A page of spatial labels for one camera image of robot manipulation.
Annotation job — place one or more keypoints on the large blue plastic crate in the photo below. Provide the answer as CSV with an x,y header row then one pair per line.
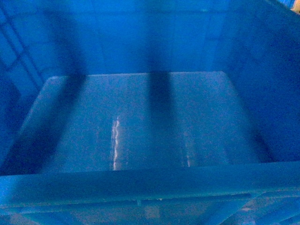
x,y
149,112

